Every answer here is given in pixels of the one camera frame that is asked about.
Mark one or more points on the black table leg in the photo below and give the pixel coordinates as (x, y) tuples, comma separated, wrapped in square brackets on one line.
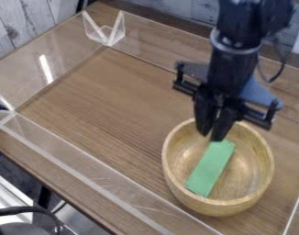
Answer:
[(44, 197)]

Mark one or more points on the clear acrylic enclosure wall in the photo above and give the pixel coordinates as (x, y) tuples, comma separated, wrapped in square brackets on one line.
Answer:
[(89, 109)]

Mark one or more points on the green rectangular block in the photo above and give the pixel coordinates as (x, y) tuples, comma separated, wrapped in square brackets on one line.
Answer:
[(208, 169)]

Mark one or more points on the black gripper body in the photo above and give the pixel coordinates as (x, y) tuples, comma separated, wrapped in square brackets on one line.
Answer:
[(228, 77)]

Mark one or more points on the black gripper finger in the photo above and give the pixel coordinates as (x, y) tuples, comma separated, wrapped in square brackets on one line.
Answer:
[(228, 115), (204, 109)]

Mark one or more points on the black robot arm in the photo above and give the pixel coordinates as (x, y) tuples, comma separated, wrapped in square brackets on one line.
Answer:
[(250, 20)]

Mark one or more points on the brown wooden bowl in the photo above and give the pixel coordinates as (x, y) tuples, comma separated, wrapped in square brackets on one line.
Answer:
[(245, 176)]

